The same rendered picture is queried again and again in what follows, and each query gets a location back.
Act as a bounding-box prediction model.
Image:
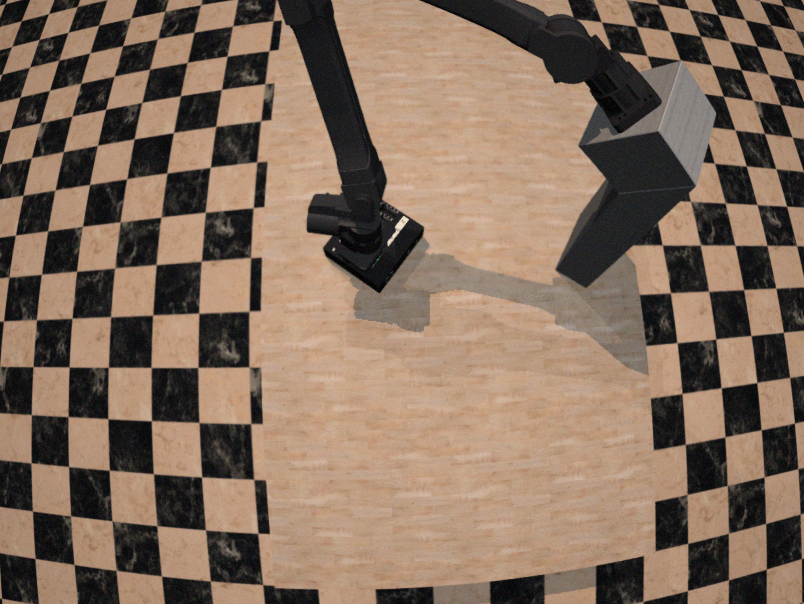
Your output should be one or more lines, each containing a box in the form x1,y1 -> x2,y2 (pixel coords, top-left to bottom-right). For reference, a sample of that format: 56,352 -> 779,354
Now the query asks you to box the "black lighting desk with faders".
323,200 -> 424,293

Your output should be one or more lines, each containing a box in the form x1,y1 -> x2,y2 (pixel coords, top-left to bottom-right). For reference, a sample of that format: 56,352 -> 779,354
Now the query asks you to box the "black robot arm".
277,0 -> 662,253

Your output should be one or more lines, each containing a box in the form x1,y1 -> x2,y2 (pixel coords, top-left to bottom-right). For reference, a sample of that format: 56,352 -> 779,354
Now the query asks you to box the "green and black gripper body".
338,218 -> 396,273

